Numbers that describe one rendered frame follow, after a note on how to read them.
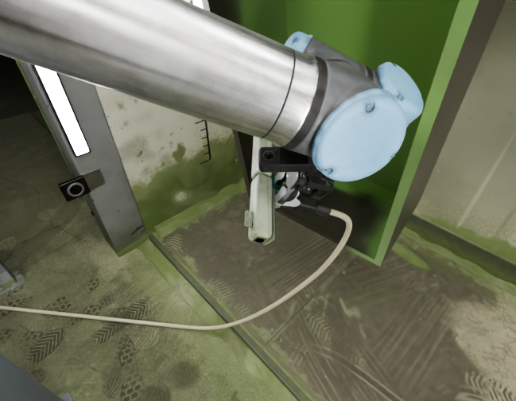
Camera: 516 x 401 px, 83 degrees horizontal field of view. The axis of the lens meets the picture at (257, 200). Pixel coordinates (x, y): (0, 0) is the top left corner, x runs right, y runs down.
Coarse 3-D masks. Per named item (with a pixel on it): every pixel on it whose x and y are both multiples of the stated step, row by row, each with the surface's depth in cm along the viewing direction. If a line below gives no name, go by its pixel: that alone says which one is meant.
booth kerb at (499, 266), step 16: (416, 224) 165; (432, 224) 158; (432, 240) 162; (448, 240) 155; (464, 240) 149; (464, 256) 153; (480, 256) 147; (496, 256) 141; (496, 272) 145; (512, 272) 139
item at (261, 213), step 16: (256, 144) 73; (272, 144) 73; (256, 160) 70; (256, 176) 69; (272, 176) 69; (256, 192) 65; (272, 192) 67; (256, 208) 63; (272, 208) 65; (304, 208) 71; (320, 208) 72; (256, 224) 61; (272, 224) 63; (272, 240) 62
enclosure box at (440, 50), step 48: (240, 0) 83; (288, 0) 96; (336, 0) 87; (384, 0) 79; (432, 0) 73; (480, 0) 42; (336, 48) 96; (384, 48) 87; (432, 48) 79; (480, 48) 65; (432, 96) 54; (240, 144) 106; (432, 144) 69; (336, 192) 124; (384, 192) 121; (336, 240) 107; (384, 240) 90
